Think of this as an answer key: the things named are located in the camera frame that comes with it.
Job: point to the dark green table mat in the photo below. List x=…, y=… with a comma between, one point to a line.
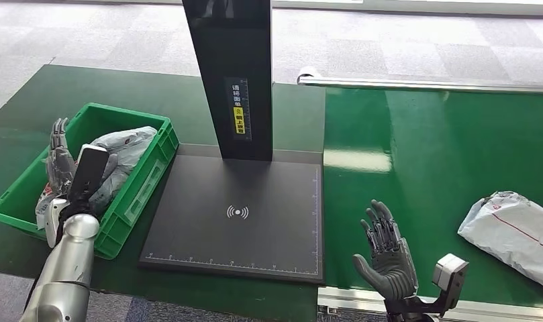
x=97, y=86

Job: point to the grey package red print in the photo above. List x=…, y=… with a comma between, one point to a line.
x=129, y=146

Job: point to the black inbound scanner machine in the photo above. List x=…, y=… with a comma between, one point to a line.
x=235, y=222

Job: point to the silver conveyor side rail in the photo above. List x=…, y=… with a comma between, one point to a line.
x=431, y=84
x=351, y=300

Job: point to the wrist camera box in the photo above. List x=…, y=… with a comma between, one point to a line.
x=451, y=271
x=89, y=173

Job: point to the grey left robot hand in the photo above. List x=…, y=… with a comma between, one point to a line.
x=60, y=164

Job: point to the green plastic crate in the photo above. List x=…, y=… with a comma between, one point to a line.
x=133, y=209

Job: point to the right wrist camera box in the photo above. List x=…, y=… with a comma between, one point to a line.
x=451, y=271

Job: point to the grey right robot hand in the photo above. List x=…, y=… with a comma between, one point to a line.
x=391, y=266

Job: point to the white grey courier package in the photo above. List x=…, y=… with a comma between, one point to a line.
x=511, y=235

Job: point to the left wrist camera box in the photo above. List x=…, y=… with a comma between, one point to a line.
x=89, y=173

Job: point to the green conveyor belt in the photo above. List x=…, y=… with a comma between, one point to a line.
x=409, y=155

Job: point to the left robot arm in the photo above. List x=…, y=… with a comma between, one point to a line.
x=69, y=266

